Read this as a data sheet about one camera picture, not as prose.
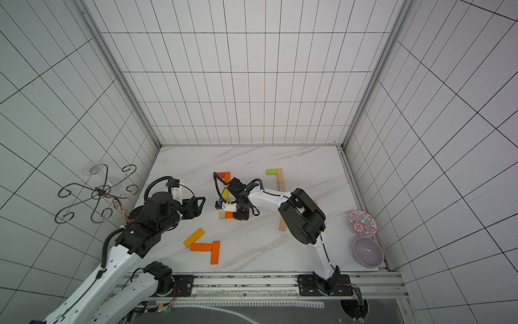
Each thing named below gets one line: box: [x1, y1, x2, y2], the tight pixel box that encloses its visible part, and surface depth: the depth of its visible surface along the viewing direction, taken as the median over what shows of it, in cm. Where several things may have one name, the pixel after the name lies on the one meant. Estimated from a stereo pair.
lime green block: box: [265, 168, 278, 175], surface depth 109 cm
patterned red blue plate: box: [347, 209, 378, 238], surface depth 89 cm
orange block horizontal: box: [190, 243, 214, 252], surface depth 83 cm
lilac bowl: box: [352, 236, 385, 268], surface depth 79 cm
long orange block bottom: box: [210, 240, 221, 266], surface depth 82 cm
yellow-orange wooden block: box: [183, 227, 206, 249], surface depth 86 cm
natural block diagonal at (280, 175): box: [276, 168, 285, 183], surface depth 108 cm
